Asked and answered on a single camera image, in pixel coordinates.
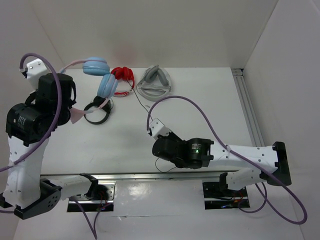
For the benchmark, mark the aluminium front rail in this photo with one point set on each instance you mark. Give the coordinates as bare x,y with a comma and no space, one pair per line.
158,176

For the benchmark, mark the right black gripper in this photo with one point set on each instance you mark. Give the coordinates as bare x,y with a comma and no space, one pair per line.
172,135

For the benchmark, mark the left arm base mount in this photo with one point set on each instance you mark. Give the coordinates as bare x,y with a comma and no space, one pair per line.
103,198

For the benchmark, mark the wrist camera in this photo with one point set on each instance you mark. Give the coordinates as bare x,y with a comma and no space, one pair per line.
157,129
33,71

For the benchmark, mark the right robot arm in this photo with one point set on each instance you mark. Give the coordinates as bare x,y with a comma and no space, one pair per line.
256,164

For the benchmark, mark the red headphones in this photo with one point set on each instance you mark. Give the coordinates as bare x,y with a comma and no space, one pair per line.
124,74

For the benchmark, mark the aluminium side rail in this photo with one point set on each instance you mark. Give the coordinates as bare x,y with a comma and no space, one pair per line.
247,107

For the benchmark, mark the black headphones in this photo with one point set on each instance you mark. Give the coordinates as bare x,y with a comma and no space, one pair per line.
99,115

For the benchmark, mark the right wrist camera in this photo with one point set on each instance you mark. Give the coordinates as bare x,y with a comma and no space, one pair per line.
157,129

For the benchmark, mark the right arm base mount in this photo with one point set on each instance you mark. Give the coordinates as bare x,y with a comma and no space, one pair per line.
215,199

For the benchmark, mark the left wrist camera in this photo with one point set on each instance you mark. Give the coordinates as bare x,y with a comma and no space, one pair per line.
33,71

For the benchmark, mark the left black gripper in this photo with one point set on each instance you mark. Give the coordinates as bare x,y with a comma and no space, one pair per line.
70,102

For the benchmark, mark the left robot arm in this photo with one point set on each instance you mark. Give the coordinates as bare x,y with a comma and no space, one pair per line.
29,126

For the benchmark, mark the grey white headphones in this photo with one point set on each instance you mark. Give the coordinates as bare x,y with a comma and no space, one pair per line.
156,83

